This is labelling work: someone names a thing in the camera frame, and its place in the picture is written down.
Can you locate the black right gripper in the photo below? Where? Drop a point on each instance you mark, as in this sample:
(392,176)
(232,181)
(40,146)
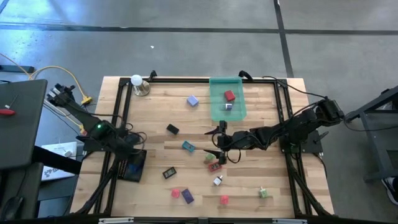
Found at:
(223,141)

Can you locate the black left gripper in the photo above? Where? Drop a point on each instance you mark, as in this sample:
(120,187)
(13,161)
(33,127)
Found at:
(127,147)

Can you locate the green wall charger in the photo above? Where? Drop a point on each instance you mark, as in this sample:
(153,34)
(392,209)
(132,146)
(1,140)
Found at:
(209,157)
(263,193)

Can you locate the red digital clock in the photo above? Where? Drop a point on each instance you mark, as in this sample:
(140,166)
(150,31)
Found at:
(214,167)

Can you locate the teal digital clock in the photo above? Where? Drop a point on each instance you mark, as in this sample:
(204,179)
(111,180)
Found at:
(188,146)

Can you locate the small white grey object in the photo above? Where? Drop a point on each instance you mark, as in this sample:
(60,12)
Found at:
(229,106)

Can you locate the white wall charger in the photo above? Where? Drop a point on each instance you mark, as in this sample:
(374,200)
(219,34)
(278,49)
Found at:
(217,181)

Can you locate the black power bank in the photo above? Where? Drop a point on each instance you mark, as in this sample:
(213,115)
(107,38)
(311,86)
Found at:
(172,129)

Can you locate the light blue wall charger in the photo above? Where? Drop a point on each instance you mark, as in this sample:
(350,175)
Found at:
(192,100)

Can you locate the red multi-port USB charger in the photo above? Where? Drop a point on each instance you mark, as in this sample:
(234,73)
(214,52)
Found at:
(229,96)

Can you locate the black digital clock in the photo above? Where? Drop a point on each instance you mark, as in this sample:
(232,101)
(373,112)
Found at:
(169,172)

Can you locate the pink wall charger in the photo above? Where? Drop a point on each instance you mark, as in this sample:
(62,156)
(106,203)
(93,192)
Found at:
(175,193)
(224,199)

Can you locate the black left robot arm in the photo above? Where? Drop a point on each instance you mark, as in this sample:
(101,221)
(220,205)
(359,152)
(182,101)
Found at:
(77,112)

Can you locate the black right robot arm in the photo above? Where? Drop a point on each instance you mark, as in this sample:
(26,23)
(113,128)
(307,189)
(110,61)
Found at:
(295,124)

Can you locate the black storage bin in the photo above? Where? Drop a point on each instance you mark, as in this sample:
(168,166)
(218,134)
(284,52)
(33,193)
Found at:
(133,169)

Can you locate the teal translucent plastic bin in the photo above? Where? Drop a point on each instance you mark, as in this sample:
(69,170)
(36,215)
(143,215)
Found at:
(219,112)

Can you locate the light bulb on brass base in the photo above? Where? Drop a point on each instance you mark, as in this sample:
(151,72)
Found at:
(141,88)

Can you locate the dark blue power bank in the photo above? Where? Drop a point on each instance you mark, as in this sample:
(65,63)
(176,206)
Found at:
(187,196)

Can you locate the yellow plug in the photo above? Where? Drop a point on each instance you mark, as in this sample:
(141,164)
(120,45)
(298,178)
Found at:
(86,100)

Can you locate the white paper sheet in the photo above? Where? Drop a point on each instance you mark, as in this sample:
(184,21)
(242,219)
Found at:
(57,148)

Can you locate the silver aluminium extrusion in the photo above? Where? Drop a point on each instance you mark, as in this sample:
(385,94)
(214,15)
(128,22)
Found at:
(115,220)
(289,221)

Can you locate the black side desk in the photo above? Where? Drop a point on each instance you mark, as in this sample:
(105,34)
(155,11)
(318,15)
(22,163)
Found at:
(21,130)

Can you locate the black computer mouse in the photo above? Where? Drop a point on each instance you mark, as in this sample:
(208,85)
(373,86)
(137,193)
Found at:
(12,207)

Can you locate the black floor bar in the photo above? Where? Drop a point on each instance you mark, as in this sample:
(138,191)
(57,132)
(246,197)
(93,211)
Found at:
(15,68)

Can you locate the black metal stand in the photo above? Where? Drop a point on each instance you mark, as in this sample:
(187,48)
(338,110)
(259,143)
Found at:
(373,137)

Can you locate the person's shoe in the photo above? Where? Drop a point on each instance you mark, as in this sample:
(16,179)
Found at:
(392,189)

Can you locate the black aluminium table frame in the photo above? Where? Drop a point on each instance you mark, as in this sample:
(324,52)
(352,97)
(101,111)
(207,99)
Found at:
(199,80)

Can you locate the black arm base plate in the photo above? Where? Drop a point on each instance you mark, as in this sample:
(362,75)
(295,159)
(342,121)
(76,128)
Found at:
(312,146)

